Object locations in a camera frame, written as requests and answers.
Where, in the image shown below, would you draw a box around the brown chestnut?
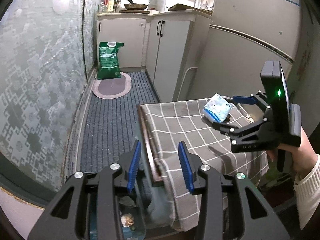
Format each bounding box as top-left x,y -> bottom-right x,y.
225,115 -> 231,122

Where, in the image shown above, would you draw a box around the blue tissue pack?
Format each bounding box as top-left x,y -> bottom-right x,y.
202,93 -> 232,123

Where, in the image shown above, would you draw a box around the white tissue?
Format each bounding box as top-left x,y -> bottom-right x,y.
119,196 -> 137,209

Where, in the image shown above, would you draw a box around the teal trash bin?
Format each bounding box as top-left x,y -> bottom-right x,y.
88,174 -> 173,240

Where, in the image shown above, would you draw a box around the white kitchen cabinet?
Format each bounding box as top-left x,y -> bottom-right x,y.
97,9 -> 211,102

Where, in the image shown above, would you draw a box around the person's right hand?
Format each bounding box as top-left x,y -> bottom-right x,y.
266,128 -> 318,180

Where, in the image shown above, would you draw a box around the lace table trim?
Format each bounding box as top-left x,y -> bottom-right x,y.
245,114 -> 254,124

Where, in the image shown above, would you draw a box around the white knit right sleeve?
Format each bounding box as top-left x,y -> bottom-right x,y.
294,154 -> 320,229

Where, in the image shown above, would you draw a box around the grey checked tablecloth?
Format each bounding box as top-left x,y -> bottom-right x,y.
137,99 -> 268,231

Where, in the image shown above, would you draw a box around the silver refrigerator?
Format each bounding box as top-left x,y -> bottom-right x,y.
188,0 -> 302,99

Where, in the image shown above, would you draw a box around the blue striped floor runner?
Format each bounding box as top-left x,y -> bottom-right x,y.
79,72 -> 158,172

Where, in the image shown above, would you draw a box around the wooden cutting board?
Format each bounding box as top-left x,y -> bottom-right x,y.
168,3 -> 213,14

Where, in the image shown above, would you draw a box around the oval purple floor mat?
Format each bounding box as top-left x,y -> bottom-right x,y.
92,72 -> 131,100

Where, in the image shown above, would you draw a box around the green rice bag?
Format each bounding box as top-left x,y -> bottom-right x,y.
97,42 -> 124,80

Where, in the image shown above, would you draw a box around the frying pan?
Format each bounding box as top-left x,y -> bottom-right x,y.
124,0 -> 148,10

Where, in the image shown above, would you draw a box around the bottles on counter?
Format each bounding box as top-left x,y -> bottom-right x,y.
98,0 -> 121,14

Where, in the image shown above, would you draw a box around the frosted patterned sliding door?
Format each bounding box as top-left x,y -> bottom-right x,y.
1,0 -> 100,191

